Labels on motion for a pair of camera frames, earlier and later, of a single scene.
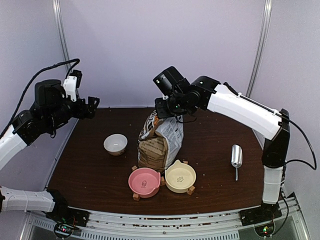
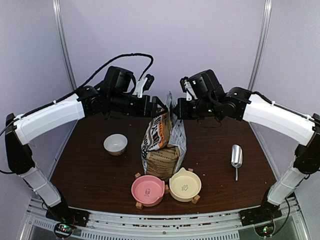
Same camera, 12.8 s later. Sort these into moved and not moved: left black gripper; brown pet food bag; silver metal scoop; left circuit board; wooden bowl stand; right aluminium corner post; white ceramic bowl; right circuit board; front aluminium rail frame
Moved: brown pet food bag; wooden bowl stand; left black gripper
Not moved: front aluminium rail frame; right circuit board; silver metal scoop; left circuit board; white ceramic bowl; right aluminium corner post
